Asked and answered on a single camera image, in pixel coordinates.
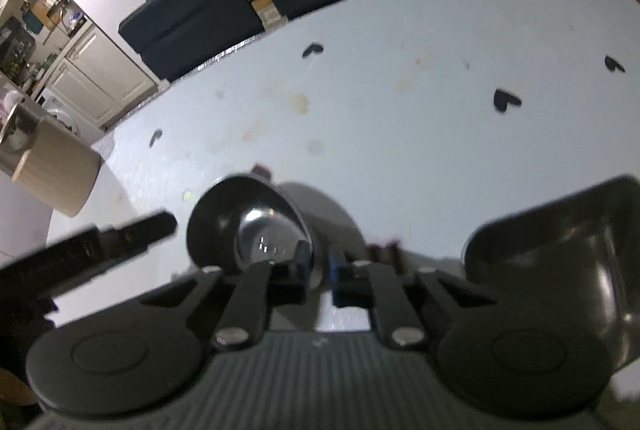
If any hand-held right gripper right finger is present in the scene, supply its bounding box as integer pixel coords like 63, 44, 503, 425
327, 245, 501, 351

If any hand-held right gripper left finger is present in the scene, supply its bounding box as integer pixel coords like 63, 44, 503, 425
140, 240, 313, 352

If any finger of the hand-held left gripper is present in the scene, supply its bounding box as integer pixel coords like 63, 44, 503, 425
102, 210, 178, 261

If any heart-shaped steel bowl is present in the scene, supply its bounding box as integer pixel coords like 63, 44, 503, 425
186, 174, 333, 293

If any large square steel container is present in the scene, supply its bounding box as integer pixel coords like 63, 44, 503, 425
462, 175, 640, 368

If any beige cylindrical bin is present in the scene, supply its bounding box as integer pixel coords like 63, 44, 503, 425
0, 103, 102, 217

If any white washing machine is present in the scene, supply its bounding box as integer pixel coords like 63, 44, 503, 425
37, 93, 96, 146

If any white kitchen cabinet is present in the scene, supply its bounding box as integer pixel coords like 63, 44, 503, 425
37, 18, 158, 128

